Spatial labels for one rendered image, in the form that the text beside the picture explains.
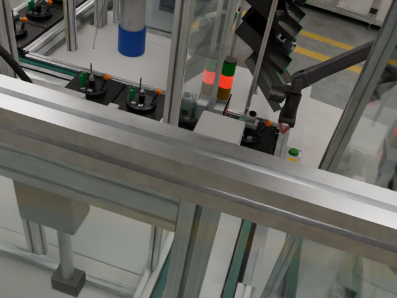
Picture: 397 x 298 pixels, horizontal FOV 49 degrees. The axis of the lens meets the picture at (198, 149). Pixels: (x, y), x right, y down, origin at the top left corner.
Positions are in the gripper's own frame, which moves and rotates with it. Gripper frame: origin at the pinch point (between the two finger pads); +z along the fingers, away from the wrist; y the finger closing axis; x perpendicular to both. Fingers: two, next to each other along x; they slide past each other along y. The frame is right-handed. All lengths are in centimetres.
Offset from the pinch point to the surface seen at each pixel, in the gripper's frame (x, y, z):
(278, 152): 0.6, 3.7, 8.5
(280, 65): -8.4, -26.4, -15.9
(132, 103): -67, 4, 3
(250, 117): -14.7, 1.6, -4.2
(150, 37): -89, -82, 16
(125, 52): -94, -54, 14
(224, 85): -25.5, 20.7, -28.5
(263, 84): -13.3, -22.2, -6.6
